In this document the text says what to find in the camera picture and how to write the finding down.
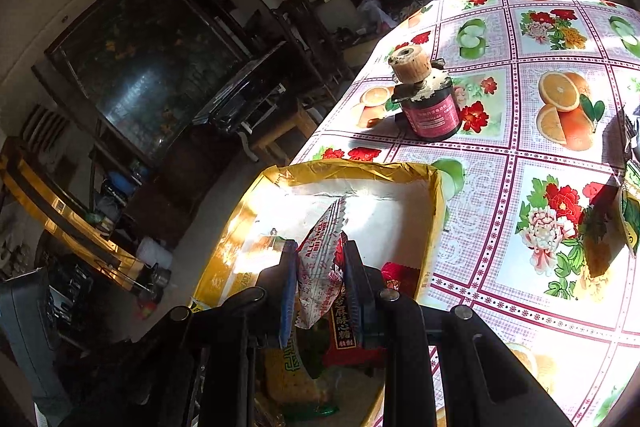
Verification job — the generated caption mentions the white box with yellow rim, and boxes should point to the white box with yellow rim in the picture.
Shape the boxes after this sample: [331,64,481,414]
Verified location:
[187,159,448,427]

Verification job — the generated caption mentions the red packet with black label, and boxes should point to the red packet with black label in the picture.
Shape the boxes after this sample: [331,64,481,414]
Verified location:
[320,287,388,369]

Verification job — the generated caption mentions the dark wooden chair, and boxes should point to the dark wooden chair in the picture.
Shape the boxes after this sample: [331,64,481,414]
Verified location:
[272,0,346,102]

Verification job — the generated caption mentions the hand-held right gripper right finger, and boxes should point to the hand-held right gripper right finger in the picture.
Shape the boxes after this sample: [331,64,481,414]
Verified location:
[341,241,576,427]

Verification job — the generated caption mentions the white bucket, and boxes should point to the white bucket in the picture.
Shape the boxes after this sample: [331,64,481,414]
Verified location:
[135,237,173,268]

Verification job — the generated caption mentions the white red snack packet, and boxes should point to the white red snack packet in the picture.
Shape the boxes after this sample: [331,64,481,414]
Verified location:
[295,194,353,330]

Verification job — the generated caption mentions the silver foil snack packet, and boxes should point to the silver foil snack packet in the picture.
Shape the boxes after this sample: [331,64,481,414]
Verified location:
[622,104,640,168]

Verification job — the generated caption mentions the white plastic bag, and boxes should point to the white plastic bag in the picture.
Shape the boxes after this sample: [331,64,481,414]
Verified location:
[357,0,396,32]

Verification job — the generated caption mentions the golden framed cabinet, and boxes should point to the golden framed cabinet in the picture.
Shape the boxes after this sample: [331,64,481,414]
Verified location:
[0,152,146,293]

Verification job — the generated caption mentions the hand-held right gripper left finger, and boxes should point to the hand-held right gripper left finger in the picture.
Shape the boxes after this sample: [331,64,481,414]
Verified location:
[165,239,300,427]

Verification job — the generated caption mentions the red candy packet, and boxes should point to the red candy packet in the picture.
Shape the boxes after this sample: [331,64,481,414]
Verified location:
[381,261,421,300]

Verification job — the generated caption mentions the small metal pot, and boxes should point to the small metal pot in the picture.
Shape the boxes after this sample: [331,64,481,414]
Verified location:
[145,264,173,295]

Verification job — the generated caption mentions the dark grey panel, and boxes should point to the dark grey panel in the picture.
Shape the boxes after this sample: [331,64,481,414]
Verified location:
[0,268,68,413]

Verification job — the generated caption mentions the white wall radiator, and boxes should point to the white wall radiator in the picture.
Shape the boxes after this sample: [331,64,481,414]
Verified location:
[20,104,68,152]

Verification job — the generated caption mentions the large glass fish tank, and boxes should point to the large glass fish tank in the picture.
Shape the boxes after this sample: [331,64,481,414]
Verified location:
[32,0,261,165]

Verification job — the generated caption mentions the green leaf-print snack packet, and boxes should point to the green leaf-print snack packet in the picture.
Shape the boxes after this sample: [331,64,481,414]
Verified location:
[612,179,640,258]

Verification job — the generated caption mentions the large cracker packet green ends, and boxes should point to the large cracker packet green ends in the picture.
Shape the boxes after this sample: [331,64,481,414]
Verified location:
[262,342,341,423]

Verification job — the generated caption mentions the wooden stool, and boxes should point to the wooden stool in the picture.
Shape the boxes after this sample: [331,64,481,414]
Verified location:
[250,102,321,165]

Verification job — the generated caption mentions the black glass table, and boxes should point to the black glass table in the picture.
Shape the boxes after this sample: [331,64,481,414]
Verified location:
[192,42,291,142]

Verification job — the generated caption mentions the red-labelled motor with cork top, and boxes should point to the red-labelled motor with cork top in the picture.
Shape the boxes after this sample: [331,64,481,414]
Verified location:
[387,47,463,142]

